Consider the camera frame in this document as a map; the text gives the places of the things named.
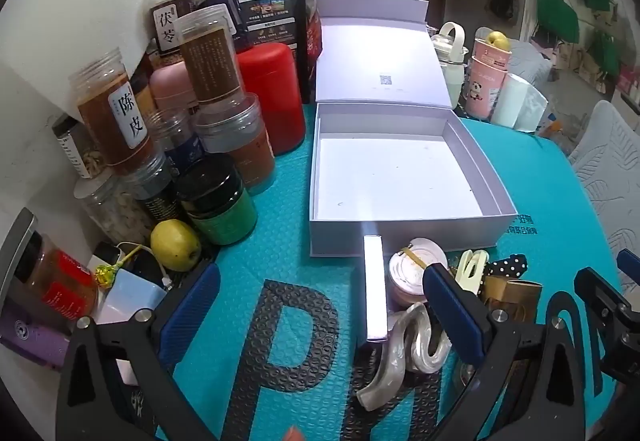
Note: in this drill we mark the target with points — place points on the gold foil lollipop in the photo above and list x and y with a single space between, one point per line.
105 275

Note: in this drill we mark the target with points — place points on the teal bubble mat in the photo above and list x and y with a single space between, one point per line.
285 241

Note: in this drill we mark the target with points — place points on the grey metal frame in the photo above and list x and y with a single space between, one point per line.
17 246

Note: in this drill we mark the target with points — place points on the grey cushion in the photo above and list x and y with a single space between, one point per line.
530 61

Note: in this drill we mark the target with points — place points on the seed jar striped label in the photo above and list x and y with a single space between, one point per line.
75 151

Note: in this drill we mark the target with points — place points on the jar with red label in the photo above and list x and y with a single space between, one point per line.
55 286

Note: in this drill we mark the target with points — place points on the yellow fruit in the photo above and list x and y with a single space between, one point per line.
496 39

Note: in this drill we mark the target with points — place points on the pink panda paper cup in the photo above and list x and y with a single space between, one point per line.
492 56
482 93

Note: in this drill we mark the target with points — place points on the pink slim cosmetic box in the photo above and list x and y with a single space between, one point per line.
374 291

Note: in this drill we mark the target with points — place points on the black polka-dot scrunchie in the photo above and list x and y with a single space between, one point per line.
510 265

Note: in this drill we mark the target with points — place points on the clear jar brown peel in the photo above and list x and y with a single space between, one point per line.
107 106

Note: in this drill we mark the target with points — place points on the white gift box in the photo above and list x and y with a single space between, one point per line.
390 171

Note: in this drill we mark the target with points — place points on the person's left hand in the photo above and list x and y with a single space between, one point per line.
294 434

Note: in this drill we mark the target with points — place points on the gold window box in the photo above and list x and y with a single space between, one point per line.
515 293

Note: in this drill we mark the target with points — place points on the red canister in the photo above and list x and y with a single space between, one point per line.
270 96

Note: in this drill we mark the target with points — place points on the pearly wavy hair clip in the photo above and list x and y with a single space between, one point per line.
387 373

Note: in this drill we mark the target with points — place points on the dark jar green label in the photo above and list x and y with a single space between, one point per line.
220 211

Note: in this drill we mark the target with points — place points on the clear jar pale nuts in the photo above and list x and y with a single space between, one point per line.
110 216

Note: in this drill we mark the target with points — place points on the yellow-green fruit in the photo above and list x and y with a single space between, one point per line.
175 246

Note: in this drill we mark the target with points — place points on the pink round case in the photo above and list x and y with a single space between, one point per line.
432 251
402 278

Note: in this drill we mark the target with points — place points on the pink canister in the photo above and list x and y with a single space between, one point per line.
170 86

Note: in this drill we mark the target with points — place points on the cream claw hair clip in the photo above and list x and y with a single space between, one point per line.
470 271

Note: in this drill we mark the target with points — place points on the purple case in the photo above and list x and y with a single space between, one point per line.
30 336

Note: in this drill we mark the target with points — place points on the clear jar white label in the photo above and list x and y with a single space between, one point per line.
167 21

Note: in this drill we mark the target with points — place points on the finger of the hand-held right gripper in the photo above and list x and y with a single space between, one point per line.
600 293
628 262

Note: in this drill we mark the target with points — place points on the small jar blue label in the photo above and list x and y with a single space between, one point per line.
175 136

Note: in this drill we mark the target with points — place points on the tall jar brown label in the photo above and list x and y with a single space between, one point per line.
210 61

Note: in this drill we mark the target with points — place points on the clear jar black label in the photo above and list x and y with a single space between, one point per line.
150 191

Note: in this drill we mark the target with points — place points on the red packet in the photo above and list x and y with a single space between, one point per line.
312 38

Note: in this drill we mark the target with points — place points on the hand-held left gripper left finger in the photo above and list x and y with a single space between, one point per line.
192 306

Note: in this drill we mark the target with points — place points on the black device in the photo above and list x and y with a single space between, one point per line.
145 266

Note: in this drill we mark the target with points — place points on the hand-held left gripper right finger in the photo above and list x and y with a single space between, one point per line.
452 311

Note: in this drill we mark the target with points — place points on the black food pouch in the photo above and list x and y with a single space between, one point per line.
272 16

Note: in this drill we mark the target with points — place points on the light blue power bank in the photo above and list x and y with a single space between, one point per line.
127 296

